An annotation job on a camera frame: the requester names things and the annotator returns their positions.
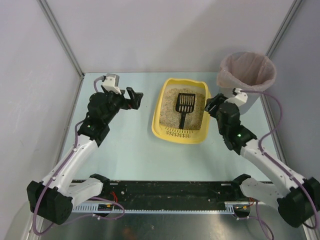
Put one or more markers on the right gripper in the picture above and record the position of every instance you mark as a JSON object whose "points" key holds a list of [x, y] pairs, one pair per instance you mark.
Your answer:
{"points": [[213, 104]]}

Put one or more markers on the beige cat litter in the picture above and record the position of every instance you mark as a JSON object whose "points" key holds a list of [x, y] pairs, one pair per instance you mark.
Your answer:
{"points": [[169, 117]]}

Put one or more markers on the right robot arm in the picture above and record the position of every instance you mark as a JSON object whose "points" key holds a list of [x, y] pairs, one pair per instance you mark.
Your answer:
{"points": [[295, 197]]}

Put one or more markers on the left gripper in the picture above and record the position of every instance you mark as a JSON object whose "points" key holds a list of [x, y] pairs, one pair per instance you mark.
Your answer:
{"points": [[129, 100]]}

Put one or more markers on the grey slotted cable duct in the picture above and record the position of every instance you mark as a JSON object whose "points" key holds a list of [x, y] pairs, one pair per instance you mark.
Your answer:
{"points": [[92, 207]]}

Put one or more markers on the yellow litter box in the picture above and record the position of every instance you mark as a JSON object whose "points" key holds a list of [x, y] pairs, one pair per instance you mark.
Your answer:
{"points": [[176, 135]]}

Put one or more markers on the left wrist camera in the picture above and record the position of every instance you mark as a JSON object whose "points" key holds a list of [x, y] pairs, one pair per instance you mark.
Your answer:
{"points": [[110, 83]]}

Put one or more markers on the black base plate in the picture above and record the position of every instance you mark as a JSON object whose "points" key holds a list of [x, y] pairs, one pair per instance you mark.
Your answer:
{"points": [[175, 195]]}

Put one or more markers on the black litter scoop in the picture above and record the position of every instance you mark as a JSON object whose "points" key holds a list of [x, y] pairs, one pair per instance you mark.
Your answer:
{"points": [[185, 104]]}

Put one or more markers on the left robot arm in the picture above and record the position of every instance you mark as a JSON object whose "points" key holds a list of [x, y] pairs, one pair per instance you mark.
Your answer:
{"points": [[54, 198]]}

